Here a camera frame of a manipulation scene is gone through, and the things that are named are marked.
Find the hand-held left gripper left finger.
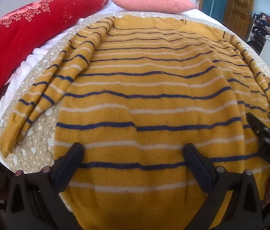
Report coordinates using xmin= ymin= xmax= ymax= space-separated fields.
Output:
xmin=6 ymin=142 xmax=86 ymax=230

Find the coral ribbed pillow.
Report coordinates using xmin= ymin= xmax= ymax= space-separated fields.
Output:
xmin=111 ymin=0 xmax=198 ymax=13

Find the yellow striped sweater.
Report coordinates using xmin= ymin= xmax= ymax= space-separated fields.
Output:
xmin=0 ymin=14 xmax=270 ymax=230

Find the red floral pillow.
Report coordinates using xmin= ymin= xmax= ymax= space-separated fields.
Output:
xmin=0 ymin=0 xmax=110 ymax=109

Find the wooden door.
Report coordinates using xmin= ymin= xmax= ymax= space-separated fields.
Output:
xmin=222 ymin=0 xmax=256 ymax=39

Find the beige heart-print quilted mat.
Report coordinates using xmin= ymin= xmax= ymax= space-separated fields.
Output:
xmin=0 ymin=11 xmax=270 ymax=173

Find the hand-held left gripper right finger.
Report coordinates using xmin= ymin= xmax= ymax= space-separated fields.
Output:
xmin=183 ymin=143 xmax=263 ymax=230

